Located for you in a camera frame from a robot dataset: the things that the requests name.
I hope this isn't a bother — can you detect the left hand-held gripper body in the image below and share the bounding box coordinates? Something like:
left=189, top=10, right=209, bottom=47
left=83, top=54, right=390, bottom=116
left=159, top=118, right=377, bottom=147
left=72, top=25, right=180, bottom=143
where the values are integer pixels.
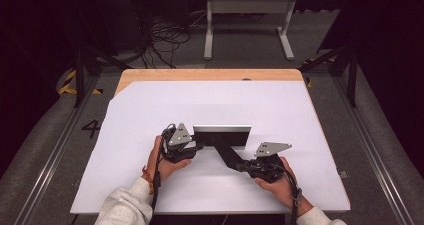
left=160, top=122, right=198, bottom=164

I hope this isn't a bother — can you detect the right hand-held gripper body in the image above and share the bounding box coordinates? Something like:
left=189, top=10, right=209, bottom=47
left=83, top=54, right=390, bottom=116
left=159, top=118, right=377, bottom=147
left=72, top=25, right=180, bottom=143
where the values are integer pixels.
left=247, top=141, right=293, bottom=184

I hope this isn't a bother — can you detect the aluminium floor rail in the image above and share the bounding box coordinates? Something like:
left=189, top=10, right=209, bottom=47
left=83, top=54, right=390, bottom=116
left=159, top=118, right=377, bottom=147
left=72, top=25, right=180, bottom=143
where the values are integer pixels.
left=13, top=74, right=101, bottom=225
left=333, top=74, right=414, bottom=225

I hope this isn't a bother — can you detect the person's right hand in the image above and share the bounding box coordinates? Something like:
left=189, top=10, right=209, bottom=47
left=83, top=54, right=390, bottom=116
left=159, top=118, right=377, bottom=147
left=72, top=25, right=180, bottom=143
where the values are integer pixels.
left=254, top=156, right=315, bottom=217

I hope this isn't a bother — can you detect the black cloth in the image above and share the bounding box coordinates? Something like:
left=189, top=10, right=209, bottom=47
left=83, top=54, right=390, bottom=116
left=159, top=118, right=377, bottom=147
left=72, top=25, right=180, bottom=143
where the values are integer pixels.
left=192, top=124, right=253, bottom=170

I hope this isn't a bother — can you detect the person's left hand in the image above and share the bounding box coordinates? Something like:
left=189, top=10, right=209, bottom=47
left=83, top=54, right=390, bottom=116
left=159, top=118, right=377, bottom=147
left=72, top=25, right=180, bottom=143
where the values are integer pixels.
left=146, top=134, right=193, bottom=184

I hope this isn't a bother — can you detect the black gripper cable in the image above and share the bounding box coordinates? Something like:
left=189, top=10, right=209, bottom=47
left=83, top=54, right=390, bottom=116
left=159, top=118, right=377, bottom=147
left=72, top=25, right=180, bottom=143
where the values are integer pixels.
left=274, top=164, right=304, bottom=225
left=150, top=123, right=178, bottom=213

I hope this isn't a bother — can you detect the wooden table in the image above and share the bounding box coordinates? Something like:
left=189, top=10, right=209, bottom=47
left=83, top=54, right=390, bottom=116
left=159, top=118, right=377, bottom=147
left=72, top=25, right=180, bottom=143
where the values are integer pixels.
left=114, top=68, right=352, bottom=215

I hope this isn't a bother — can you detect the white metal stand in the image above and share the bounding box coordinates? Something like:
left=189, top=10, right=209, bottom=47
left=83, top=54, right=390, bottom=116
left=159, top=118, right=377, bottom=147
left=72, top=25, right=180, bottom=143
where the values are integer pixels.
left=203, top=0, right=299, bottom=61

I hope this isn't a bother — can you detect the yellow black floor tape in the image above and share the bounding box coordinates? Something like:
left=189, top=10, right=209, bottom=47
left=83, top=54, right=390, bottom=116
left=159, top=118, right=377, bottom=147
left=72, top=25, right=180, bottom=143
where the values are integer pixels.
left=59, top=69, right=104, bottom=96
left=303, top=56, right=335, bottom=88

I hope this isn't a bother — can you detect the black metal stand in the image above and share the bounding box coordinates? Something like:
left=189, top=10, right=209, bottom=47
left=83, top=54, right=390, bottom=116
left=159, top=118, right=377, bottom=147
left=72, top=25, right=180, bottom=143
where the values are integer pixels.
left=68, top=0, right=132, bottom=108
left=298, top=44, right=360, bottom=108

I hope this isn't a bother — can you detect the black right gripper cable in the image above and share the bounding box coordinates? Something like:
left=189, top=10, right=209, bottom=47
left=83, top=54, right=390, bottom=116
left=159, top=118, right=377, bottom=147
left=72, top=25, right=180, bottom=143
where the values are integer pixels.
left=274, top=164, right=304, bottom=225

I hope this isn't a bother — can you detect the white table sheet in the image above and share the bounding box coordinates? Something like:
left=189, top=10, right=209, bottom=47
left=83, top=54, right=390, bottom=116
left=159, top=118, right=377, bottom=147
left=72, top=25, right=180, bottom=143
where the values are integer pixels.
left=69, top=80, right=352, bottom=215

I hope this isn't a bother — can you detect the black floor cable bundle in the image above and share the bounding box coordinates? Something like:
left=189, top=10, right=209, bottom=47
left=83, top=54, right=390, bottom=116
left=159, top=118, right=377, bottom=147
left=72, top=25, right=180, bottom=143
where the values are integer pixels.
left=133, top=11, right=192, bottom=69

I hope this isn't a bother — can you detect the orange bead bracelet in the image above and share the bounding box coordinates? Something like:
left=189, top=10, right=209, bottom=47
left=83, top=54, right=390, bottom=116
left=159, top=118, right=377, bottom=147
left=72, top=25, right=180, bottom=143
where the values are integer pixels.
left=141, top=164, right=155, bottom=195

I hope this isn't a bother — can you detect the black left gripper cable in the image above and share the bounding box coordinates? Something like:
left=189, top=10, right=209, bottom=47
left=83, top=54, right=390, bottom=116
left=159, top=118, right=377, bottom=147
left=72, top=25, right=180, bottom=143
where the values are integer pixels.
left=150, top=123, right=178, bottom=213

